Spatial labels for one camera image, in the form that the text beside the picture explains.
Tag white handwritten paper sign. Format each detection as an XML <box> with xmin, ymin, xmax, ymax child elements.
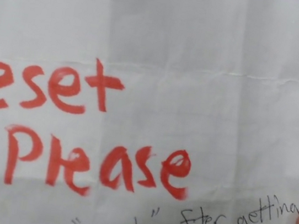
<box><xmin>0</xmin><ymin>0</ymin><xmax>299</xmax><ymax>224</ymax></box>

